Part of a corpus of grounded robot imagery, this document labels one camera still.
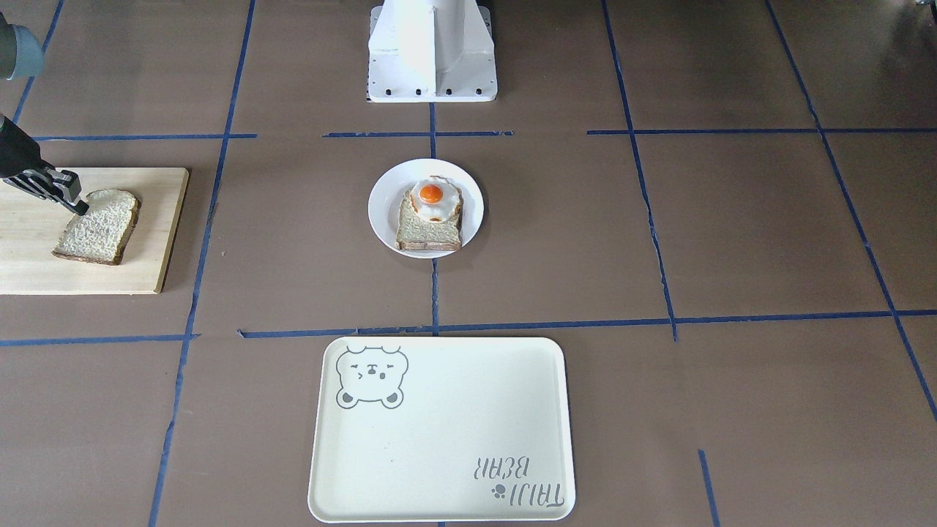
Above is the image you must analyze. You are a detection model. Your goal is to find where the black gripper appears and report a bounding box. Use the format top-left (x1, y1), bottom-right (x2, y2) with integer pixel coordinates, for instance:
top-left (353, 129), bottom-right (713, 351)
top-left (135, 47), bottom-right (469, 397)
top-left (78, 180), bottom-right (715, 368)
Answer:
top-left (1, 116), bottom-right (89, 216)

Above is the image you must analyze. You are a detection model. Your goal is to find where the bread slice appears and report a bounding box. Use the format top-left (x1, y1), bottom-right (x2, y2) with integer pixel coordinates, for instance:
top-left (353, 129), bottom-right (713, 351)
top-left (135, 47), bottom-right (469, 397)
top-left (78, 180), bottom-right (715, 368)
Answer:
top-left (395, 193), bottom-right (463, 251)
top-left (51, 189), bottom-right (141, 266)

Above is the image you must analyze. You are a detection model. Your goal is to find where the white round plate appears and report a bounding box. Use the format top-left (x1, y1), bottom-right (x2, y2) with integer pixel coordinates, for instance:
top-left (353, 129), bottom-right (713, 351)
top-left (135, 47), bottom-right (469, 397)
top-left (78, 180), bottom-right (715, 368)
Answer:
top-left (368, 159), bottom-right (485, 259)

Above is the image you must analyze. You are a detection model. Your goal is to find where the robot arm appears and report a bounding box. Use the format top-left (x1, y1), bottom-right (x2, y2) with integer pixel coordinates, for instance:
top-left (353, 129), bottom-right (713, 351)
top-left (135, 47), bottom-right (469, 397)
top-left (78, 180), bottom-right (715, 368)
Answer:
top-left (1, 17), bottom-right (89, 216)

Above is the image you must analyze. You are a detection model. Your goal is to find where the wooden cutting board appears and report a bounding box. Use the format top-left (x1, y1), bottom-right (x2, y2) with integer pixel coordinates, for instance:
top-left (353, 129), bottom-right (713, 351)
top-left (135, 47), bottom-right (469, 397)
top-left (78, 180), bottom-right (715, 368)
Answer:
top-left (1, 168), bottom-right (190, 296)

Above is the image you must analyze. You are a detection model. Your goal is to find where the fried egg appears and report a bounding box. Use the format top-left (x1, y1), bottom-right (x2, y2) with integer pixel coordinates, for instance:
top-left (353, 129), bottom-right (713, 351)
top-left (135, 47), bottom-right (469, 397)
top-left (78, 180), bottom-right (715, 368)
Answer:
top-left (409, 176), bottom-right (462, 223)

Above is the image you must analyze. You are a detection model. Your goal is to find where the cream bear tray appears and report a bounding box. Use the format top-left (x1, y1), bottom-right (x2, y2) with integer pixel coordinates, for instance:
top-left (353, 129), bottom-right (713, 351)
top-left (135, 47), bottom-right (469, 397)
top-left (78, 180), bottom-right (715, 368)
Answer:
top-left (308, 337), bottom-right (576, 523)

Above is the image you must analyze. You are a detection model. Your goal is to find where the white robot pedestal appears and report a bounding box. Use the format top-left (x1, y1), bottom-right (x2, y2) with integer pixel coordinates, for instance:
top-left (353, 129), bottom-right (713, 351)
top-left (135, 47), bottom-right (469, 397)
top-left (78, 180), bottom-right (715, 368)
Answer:
top-left (367, 1), bottom-right (499, 103)

